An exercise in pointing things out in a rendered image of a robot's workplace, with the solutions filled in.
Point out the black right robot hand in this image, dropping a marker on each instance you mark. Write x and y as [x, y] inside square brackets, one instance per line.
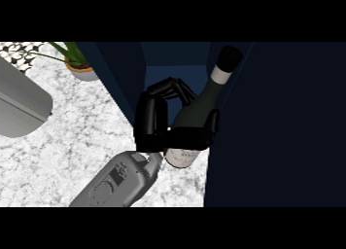
[151, 123]

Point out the dark green wine bottle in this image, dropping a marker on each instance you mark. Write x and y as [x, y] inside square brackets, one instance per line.
[199, 108]

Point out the dark navy cabinet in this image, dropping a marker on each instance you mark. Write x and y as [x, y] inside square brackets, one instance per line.
[120, 71]

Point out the green potted plant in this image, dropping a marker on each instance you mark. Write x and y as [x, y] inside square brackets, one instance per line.
[79, 66]

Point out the pale grey rounded appliance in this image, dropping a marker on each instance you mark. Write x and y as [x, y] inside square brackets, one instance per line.
[12, 103]

